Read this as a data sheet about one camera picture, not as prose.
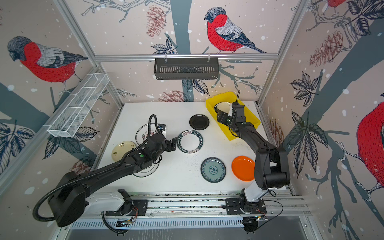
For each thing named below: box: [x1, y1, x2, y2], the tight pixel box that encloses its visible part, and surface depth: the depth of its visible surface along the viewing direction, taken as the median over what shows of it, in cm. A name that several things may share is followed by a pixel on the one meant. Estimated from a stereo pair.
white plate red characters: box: [135, 123, 160, 145], surface depth 104 cm
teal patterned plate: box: [200, 157, 227, 184], surface depth 87 cm
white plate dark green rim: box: [177, 129, 204, 154], surface depth 100 cm
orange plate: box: [231, 155, 256, 182], surface depth 88 cm
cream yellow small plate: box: [111, 140, 137, 162], surface depth 97 cm
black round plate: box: [189, 114, 210, 131], surface depth 110 cm
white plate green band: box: [214, 101, 233, 114], surface depth 117 cm
